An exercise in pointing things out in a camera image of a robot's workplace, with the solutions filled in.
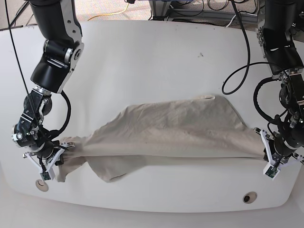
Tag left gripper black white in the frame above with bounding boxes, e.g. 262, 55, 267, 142
254, 128, 304, 170

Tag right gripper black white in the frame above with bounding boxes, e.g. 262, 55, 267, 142
21, 140, 75, 174

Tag beige grey t-shirt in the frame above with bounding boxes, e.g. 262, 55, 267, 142
56, 95, 264, 182

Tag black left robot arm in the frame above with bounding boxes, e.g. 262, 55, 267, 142
253, 0, 304, 179

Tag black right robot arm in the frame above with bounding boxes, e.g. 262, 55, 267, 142
12, 0, 84, 181

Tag left round table grommet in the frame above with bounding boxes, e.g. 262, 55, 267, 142
35, 180, 49, 192

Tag round table grommet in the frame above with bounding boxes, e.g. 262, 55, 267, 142
35, 180, 49, 192
243, 191, 257, 204

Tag right round table grommet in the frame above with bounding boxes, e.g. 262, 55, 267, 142
243, 191, 257, 204

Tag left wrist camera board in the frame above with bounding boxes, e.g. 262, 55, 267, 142
263, 163, 280, 180

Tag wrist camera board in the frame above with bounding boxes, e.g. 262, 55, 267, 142
40, 171, 55, 181
263, 163, 280, 180

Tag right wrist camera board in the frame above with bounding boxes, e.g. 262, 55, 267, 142
40, 171, 55, 181

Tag black coiled cables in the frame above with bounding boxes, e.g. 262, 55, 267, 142
206, 0, 274, 95

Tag aluminium frame rail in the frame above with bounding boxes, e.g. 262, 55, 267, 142
149, 0, 262, 27

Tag yellow cable on floor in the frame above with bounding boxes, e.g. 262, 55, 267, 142
87, 2, 129, 21

